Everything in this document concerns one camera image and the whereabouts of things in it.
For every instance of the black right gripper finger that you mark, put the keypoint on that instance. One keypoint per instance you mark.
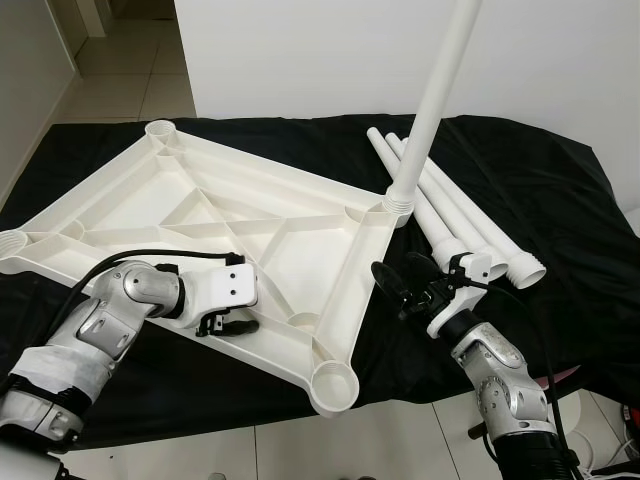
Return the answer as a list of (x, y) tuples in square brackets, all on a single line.
[(422, 270), (387, 285)]

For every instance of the white plastic ribbed table top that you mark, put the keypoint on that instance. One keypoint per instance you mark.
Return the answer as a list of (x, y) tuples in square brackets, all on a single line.
[(230, 200)]

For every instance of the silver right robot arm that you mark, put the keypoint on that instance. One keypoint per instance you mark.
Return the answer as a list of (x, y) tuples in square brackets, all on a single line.
[(505, 390)]

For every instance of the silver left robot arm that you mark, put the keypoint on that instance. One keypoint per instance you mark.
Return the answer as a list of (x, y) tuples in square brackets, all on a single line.
[(110, 320)]

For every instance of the pink flat sheet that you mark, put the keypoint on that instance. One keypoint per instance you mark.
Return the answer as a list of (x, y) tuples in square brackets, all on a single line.
[(560, 375)]

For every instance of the black table cloth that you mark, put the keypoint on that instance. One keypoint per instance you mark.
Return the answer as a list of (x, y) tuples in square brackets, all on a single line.
[(560, 200)]

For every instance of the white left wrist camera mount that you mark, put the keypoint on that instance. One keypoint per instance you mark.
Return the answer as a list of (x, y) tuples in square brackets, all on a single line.
[(225, 285)]

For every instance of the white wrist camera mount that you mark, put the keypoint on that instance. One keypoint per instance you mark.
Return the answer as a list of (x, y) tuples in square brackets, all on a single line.
[(225, 285), (470, 270)]

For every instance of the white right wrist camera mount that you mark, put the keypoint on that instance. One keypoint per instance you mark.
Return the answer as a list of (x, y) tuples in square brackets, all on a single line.
[(470, 270)]

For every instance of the black metal frame bar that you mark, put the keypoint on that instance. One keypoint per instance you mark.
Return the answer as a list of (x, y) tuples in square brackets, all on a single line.
[(477, 432)]

